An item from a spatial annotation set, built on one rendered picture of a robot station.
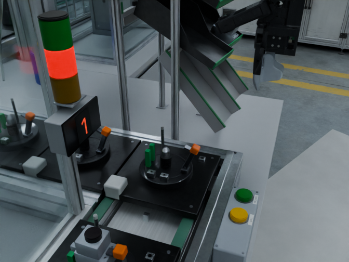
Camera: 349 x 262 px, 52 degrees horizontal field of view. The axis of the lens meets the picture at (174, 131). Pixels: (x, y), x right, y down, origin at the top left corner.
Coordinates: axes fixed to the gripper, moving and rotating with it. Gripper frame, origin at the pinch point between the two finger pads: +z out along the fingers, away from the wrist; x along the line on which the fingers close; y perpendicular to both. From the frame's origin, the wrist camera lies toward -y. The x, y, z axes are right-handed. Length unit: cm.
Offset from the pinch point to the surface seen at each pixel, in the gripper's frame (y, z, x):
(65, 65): -29.9, -10.3, -25.7
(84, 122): -29.2, 2.1, -23.8
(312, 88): 30, 123, 281
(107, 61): -85, 36, 81
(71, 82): -29.5, -6.9, -25.1
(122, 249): -14.5, 15.6, -39.2
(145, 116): -44, 37, 38
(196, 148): -11.4, 16.2, -5.9
